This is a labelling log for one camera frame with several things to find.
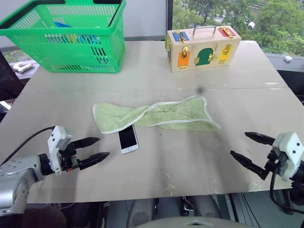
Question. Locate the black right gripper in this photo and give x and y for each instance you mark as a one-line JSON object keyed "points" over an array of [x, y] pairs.
{"points": [[274, 161]]}

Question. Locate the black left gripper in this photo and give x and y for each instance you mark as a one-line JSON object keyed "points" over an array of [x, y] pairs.
{"points": [[67, 156]]}

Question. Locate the white smartphone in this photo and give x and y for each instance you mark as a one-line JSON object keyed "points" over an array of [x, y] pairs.
{"points": [[128, 140]]}

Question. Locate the light green towel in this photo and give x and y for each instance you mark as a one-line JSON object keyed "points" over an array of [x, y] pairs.
{"points": [[166, 116]]}

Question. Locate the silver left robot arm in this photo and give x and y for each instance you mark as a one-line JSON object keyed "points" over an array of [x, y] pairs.
{"points": [[14, 175]]}

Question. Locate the dark side desk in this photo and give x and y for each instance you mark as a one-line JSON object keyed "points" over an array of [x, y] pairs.
{"points": [[285, 69]]}

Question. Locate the small white box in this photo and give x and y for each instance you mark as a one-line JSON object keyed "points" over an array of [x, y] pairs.
{"points": [[287, 58]]}

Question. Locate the black flat panel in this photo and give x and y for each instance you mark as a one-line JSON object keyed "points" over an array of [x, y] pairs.
{"points": [[8, 80]]}

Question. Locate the white power strip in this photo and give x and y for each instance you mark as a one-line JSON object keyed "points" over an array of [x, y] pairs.
{"points": [[22, 67]]}

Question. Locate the green plastic shopping basket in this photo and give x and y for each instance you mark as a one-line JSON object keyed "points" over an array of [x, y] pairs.
{"points": [[71, 29]]}

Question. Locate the wooden lock box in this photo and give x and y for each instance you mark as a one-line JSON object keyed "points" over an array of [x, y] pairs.
{"points": [[202, 40]]}

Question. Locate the white car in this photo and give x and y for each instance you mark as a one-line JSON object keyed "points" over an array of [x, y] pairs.
{"points": [[250, 25]]}

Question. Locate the blue packet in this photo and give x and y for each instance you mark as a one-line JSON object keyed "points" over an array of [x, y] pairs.
{"points": [[63, 25]]}

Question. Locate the dark window pillar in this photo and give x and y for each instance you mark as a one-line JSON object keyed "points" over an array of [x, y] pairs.
{"points": [[169, 16]]}

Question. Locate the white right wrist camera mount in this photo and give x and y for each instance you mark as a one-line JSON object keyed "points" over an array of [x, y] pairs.
{"points": [[289, 147]]}

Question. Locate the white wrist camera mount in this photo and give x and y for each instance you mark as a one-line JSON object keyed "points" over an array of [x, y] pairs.
{"points": [[55, 140], [289, 147]]}

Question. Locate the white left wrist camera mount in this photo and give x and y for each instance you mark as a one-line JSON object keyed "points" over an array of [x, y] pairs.
{"points": [[55, 140]]}

